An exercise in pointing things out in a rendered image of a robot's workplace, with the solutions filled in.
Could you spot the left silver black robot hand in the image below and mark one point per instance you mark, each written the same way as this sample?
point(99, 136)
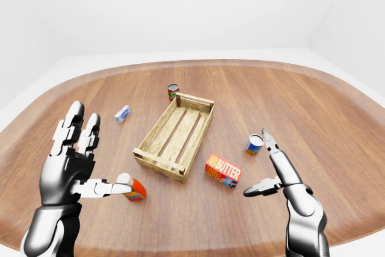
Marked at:
point(58, 175)

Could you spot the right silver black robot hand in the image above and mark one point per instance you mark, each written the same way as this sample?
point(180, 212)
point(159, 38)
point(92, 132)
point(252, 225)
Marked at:
point(288, 169)

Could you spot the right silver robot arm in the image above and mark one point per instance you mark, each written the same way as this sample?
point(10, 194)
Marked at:
point(305, 221)

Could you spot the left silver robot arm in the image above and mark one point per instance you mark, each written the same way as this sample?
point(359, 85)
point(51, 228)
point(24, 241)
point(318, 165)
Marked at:
point(49, 230)

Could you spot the red butter box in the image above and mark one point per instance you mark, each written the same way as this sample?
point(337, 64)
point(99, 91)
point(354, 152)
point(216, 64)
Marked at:
point(224, 171)

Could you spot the wooden slat tray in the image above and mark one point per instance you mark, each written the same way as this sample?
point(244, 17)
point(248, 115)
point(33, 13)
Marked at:
point(176, 136)

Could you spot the blue yellow tin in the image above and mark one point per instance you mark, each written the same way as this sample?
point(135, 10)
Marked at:
point(254, 145)

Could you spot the orange bottle with white cap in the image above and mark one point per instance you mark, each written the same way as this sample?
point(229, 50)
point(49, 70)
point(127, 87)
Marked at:
point(136, 189)

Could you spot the small blue white box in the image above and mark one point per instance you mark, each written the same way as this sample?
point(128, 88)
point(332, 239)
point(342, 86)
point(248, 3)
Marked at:
point(122, 114)

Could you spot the red green tin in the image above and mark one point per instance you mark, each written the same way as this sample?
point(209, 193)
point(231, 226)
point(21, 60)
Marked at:
point(173, 91)

